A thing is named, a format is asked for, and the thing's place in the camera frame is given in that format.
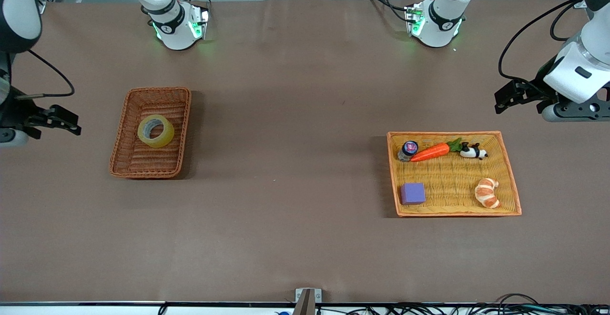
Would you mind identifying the toy orange carrot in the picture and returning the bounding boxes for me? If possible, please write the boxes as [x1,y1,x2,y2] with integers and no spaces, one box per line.
[410,137,463,163]

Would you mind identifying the clear yellowish tape roll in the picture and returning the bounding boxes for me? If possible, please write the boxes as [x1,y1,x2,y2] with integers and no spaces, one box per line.
[137,114,175,148]

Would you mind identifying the orange rimmed yellow wicker basket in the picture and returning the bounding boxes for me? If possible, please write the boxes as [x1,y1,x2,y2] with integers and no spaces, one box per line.
[386,131,522,218]

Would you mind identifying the brown wicker basket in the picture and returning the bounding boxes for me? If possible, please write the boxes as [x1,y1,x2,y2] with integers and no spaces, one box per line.
[109,87,192,179]

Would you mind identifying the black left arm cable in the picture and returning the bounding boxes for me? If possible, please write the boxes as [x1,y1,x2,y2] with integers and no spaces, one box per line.
[498,0,589,94]

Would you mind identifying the toy panda figure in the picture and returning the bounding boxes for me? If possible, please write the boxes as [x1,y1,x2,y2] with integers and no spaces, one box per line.
[459,142,488,161]

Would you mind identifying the metal edge bracket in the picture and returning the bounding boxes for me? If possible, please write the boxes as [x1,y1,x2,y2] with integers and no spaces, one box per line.
[295,288,322,315]

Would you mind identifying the black floor cable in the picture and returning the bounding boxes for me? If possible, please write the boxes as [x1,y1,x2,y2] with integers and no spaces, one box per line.
[381,302,610,315]
[495,294,541,308]

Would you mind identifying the toy croissant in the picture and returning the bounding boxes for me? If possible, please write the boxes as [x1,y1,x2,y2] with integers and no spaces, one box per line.
[475,178,502,209]

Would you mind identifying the small jar with pink label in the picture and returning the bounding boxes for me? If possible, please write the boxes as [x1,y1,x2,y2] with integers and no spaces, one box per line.
[398,141,419,163]

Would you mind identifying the brown table cover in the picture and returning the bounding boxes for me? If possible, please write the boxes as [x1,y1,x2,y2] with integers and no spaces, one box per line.
[0,0,610,305]

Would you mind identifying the purple foam cube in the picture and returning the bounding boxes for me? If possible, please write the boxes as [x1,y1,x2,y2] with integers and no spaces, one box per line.
[400,183,426,205]

